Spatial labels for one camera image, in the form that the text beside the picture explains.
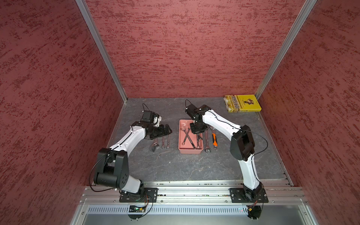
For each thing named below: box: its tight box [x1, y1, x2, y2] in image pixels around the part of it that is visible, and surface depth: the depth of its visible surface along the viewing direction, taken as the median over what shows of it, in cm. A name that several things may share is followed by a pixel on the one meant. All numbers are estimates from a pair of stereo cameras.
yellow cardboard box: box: [223, 94, 262, 113], surface depth 116 cm
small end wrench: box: [165, 134, 171, 149], surface depth 95 cm
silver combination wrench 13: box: [161, 135, 166, 150], surface depth 97 cm
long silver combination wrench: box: [204, 130, 212, 154], surface depth 96 cm
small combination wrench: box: [180, 127, 196, 150], surface depth 99 cm
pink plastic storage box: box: [178, 119, 204, 155], surface depth 96 cm
